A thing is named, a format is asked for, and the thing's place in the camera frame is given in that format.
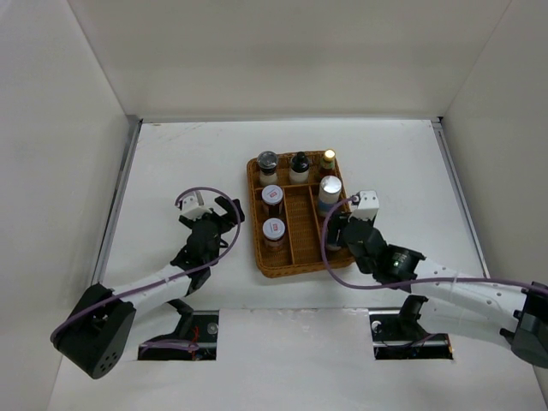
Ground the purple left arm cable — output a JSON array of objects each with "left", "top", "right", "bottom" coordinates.
[{"left": 50, "top": 186, "right": 242, "bottom": 343}]

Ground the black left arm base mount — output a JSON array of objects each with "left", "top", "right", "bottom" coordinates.
[{"left": 137, "top": 299, "right": 220, "bottom": 361}]

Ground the brown wicker divided tray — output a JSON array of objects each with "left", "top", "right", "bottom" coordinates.
[{"left": 247, "top": 151, "right": 325, "bottom": 278}]

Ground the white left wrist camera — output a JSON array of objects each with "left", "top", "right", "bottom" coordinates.
[{"left": 181, "top": 196, "right": 212, "bottom": 221}]

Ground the silver-lid shaker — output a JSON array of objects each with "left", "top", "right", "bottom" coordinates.
[{"left": 318, "top": 176, "right": 343, "bottom": 217}]

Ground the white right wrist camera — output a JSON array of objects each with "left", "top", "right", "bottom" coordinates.
[{"left": 351, "top": 190, "right": 380, "bottom": 222}]

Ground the black-capped white seasoning bottle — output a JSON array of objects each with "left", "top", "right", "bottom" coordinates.
[{"left": 289, "top": 152, "right": 310, "bottom": 185}]

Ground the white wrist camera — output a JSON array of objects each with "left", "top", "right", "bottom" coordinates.
[
  {"left": 351, "top": 190, "right": 380, "bottom": 222},
  {"left": 181, "top": 196, "right": 212, "bottom": 221}
]

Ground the white-lid spice jar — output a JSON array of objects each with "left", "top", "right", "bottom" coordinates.
[
  {"left": 261, "top": 184, "right": 283, "bottom": 217},
  {"left": 262, "top": 217, "right": 286, "bottom": 252}
]

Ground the red sauce bottle yellow cap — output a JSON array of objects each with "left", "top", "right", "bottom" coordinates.
[{"left": 319, "top": 149, "right": 336, "bottom": 180}]

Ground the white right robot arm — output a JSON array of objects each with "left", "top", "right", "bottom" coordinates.
[{"left": 321, "top": 212, "right": 547, "bottom": 368}]

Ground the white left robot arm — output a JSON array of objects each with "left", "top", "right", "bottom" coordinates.
[{"left": 50, "top": 190, "right": 245, "bottom": 379}]

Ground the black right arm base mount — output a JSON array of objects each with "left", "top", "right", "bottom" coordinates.
[{"left": 368, "top": 295, "right": 453, "bottom": 360}]

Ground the grinder bottle clear lid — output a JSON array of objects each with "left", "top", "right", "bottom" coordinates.
[{"left": 257, "top": 151, "right": 278, "bottom": 187}]

